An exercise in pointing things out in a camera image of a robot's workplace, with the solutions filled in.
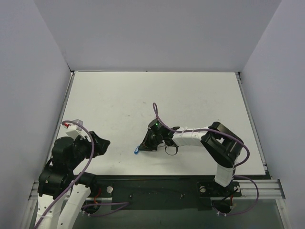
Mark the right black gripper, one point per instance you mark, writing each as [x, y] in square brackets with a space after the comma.
[151, 139]

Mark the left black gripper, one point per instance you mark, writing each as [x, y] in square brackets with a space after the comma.
[93, 143]

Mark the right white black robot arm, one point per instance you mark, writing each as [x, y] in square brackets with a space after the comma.
[222, 144]

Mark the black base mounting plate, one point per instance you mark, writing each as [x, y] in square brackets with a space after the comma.
[161, 192]

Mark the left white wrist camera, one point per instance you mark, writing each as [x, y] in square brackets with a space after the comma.
[72, 130]

